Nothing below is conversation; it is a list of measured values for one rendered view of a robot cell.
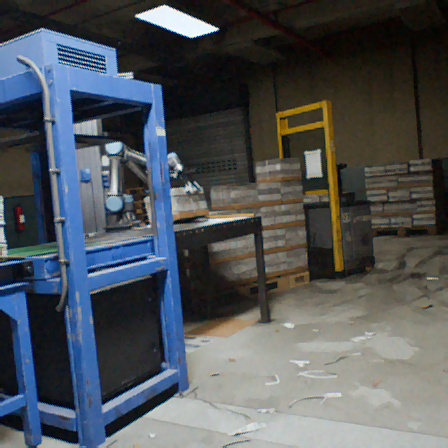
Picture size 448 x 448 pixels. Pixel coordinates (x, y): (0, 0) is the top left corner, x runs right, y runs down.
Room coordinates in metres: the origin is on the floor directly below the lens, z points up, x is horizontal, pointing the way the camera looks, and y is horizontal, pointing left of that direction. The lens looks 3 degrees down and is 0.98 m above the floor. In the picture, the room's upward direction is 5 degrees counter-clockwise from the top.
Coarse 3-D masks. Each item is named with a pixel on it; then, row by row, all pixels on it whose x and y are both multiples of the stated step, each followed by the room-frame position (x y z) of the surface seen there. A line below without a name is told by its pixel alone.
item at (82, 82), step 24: (24, 72) 2.05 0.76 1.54; (72, 72) 2.04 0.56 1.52; (96, 72) 2.16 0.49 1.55; (0, 96) 2.13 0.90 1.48; (24, 96) 2.06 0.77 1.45; (72, 96) 2.21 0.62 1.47; (96, 96) 2.19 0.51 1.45; (120, 96) 2.27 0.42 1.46; (144, 96) 2.42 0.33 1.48; (0, 120) 2.72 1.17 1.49; (24, 120) 2.69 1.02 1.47; (72, 120) 2.76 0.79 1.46
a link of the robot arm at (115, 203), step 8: (112, 144) 3.70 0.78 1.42; (120, 144) 3.71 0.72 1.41; (112, 152) 3.69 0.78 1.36; (120, 152) 3.74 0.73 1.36; (112, 160) 3.72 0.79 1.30; (120, 160) 3.76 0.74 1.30; (112, 168) 3.72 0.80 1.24; (120, 168) 3.76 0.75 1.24; (112, 176) 3.72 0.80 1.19; (120, 176) 3.76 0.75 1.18; (112, 184) 3.72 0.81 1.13; (120, 184) 3.75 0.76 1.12; (112, 192) 3.72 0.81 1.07; (120, 192) 3.74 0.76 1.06; (112, 200) 3.69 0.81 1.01; (120, 200) 3.70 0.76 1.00; (112, 208) 3.70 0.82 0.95; (120, 208) 3.72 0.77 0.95
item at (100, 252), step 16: (96, 240) 2.65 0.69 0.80; (112, 240) 2.54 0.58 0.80; (128, 240) 2.53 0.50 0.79; (144, 240) 2.56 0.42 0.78; (32, 256) 2.08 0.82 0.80; (48, 256) 2.04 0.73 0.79; (96, 256) 2.28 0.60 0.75; (112, 256) 2.36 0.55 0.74; (128, 256) 2.46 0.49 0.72; (144, 256) 2.55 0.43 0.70; (48, 272) 2.04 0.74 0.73
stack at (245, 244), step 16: (256, 208) 4.79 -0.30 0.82; (272, 208) 4.92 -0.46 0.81; (272, 224) 4.89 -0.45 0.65; (240, 240) 4.64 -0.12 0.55; (272, 240) 4.89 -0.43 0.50; (192, 256) 4.32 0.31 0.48; (224, 256) 4.53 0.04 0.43; (272, 256) 4.88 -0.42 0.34; (192, 272) 4.32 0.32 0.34; (224, 272) 4.52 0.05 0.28; (240, 272) 4.63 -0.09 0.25; (256, 272) 4.75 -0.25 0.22; (192, 288) 4.31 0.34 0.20; (224, 288) 4.51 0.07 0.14; (240, 288) 4.62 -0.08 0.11; (192, 304) 4.30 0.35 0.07
